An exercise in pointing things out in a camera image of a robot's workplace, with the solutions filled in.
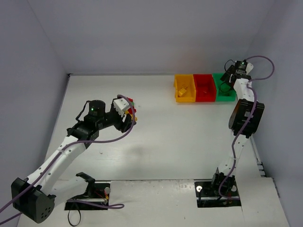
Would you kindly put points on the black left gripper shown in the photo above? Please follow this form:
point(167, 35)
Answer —
point(123, 125)

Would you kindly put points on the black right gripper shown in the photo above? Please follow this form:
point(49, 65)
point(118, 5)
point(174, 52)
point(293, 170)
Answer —
point(226, 76)

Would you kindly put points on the yellow red green lego stack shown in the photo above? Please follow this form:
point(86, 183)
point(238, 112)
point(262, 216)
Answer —
point(131, 113)

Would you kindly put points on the red green yellow striped stack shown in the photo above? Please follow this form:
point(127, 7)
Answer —
point(131, 100)

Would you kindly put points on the yellow orange oval lego piece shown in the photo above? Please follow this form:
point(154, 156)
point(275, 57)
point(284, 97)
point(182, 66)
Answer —
point(182, 91)

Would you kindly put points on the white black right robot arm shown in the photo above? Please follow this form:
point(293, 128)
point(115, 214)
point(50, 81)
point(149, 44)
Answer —
point(243, 122)

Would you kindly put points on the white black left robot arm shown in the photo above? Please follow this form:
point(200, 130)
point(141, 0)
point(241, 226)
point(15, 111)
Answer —
point(36, 196)

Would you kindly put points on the green plastic bin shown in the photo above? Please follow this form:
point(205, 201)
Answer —
point(223, 91)

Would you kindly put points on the red plastic bin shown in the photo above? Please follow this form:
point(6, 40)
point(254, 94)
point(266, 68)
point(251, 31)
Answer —
point(205, 88)

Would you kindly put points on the yellow plastic bin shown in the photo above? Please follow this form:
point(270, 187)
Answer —
point(185, 80)

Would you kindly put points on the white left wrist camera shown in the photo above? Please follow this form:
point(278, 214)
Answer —
point(121, 106)

